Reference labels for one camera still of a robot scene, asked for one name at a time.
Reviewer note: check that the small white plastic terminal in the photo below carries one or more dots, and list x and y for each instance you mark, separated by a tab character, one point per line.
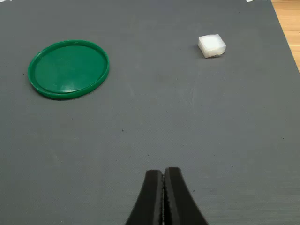
212	45

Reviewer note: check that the round green plastic lid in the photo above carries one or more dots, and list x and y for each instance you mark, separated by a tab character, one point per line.
68	70

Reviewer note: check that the dark grey table mat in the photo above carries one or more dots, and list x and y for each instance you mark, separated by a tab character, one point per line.
150	122

